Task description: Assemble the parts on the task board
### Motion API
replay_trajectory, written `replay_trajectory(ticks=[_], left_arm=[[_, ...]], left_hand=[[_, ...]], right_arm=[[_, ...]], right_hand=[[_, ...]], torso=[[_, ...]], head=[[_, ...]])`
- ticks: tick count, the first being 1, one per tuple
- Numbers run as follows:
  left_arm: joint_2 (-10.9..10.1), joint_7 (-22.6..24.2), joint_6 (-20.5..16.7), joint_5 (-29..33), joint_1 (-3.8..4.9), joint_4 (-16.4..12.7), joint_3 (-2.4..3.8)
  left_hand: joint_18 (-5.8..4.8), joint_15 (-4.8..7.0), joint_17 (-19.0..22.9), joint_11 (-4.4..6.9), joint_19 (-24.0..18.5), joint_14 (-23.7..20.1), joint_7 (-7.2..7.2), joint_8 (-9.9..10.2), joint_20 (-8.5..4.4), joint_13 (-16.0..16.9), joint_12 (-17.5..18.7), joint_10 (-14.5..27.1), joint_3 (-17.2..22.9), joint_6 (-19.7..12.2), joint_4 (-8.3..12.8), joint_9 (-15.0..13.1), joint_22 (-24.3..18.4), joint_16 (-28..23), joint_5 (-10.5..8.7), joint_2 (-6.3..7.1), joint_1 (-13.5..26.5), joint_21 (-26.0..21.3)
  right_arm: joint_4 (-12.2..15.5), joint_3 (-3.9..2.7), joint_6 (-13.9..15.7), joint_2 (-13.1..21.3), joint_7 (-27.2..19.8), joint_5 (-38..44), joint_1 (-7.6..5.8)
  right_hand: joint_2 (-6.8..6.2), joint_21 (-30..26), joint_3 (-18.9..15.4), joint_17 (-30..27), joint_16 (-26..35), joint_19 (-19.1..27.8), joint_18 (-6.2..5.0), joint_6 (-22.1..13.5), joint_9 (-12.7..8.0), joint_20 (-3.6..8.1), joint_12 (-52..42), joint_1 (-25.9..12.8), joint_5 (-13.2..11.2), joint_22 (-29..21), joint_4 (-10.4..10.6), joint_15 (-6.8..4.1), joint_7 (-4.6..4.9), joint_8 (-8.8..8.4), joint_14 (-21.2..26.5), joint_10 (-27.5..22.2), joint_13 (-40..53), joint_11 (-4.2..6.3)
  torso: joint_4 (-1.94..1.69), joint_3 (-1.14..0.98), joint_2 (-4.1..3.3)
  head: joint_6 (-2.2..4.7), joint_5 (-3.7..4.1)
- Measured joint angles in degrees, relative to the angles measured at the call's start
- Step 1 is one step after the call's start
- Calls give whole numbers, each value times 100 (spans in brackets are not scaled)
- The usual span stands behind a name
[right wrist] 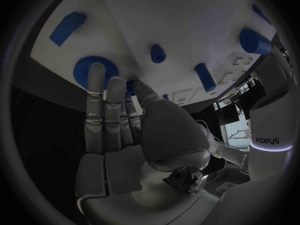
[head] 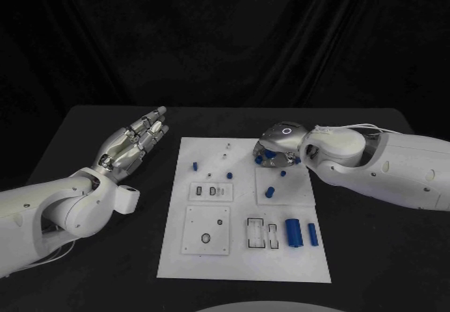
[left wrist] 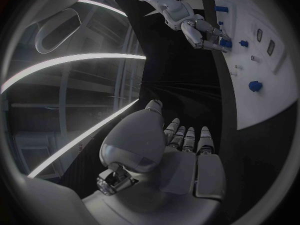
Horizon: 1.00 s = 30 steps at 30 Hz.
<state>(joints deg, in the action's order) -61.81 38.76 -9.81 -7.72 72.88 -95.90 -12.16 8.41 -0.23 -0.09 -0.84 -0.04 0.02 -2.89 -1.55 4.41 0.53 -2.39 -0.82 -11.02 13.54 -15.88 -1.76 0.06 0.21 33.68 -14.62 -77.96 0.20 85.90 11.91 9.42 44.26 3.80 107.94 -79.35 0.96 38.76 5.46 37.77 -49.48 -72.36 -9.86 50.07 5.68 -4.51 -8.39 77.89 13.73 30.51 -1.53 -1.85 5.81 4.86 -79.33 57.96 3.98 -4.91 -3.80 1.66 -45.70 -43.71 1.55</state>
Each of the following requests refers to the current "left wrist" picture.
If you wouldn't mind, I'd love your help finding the white task board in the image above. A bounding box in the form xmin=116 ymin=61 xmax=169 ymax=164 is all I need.
xmin=210 ymin=0 xmax=299 ymax=131

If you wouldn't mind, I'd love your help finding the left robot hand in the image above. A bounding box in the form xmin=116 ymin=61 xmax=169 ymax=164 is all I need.
xmin=81 ymin=99 xmax=227 ymax=225

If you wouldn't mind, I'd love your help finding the blue plug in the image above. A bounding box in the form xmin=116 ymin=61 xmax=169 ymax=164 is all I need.
xmin=218 ymin=38 xmax=234 ymax=49

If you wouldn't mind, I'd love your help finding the blue gear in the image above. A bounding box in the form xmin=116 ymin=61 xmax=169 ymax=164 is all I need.
xmin=248 ymin=80 xmax=264 ymax=93

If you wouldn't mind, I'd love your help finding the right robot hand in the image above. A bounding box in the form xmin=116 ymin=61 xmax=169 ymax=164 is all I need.
xmin=179 ymin=19 xmax=234 ymax=53

